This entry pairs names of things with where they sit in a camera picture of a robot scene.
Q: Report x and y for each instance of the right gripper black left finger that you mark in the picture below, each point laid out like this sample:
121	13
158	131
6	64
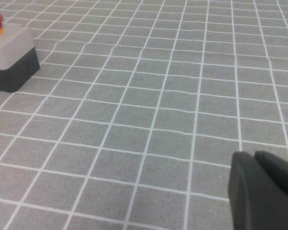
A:
249	196

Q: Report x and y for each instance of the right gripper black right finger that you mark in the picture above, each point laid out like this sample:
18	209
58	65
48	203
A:
280	172

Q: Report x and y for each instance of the grey and black button box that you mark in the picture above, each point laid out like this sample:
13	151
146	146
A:
13	50

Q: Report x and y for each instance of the grey white-checked tablecloth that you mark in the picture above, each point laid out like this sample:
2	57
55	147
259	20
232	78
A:
144	115

